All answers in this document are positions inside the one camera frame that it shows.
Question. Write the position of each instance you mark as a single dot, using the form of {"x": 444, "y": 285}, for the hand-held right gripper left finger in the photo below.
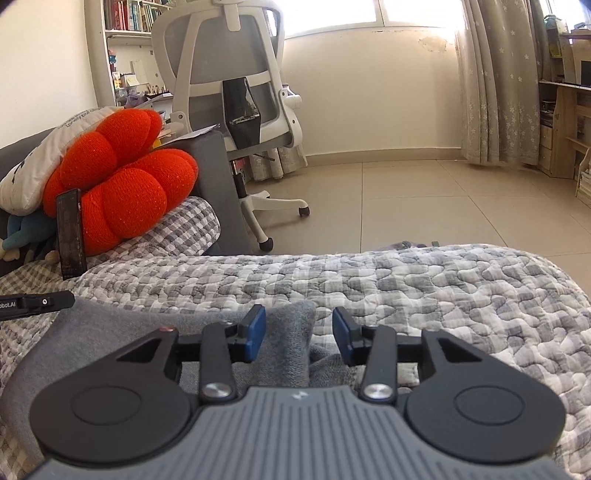
{"x": 256, "y": 332}

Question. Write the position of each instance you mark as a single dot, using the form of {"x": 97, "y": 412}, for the white mesh office chair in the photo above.
{"x": 212, "y": 50}

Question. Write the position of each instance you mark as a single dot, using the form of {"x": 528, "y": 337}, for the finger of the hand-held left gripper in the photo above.
{"x": 51, "y": 301}

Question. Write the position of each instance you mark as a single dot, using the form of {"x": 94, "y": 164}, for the black smartphone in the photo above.
{"x": 71, "y": 235}

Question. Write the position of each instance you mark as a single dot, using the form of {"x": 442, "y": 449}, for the grey knit sweater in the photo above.
{"x": 115, "y": 332}

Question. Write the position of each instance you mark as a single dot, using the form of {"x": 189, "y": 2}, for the white bookshelf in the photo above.
{"x": 124, "y": 14}

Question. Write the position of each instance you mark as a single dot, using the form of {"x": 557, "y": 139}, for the red flower cushion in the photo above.
{"x": 138, "y": 194}

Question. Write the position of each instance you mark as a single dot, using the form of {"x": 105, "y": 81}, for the black plastic bag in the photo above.
{"x": 240, "y": 115}

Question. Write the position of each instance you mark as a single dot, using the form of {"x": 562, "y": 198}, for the sheet of paper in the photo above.
{"x": 194, "y": 133}

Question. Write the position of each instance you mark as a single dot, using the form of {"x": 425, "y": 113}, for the blue plush toy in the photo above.
{"x": 23, "y": 230}

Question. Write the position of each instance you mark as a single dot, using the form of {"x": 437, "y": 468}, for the white printed pillow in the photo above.
{"x": 32, "y": 170}

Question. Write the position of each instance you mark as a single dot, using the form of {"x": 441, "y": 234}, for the glass window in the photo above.
{"x": 346, "y": 11}

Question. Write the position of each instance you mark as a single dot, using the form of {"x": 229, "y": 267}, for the short star patterned cloth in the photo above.
{"x": 286, "y": 164}

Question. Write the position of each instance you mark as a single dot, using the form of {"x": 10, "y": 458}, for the black monitor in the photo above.
{"x": 586, "y": 74}

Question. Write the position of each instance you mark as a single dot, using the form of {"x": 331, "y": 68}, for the wooden desk with shelves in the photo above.
{"x": 563, "y": 138}

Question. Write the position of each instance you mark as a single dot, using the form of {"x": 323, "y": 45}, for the beige star curtain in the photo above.
{"x": 498, "y": 92}

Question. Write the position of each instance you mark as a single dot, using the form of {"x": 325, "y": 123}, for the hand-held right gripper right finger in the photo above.
{"x": 344, "y": 332}

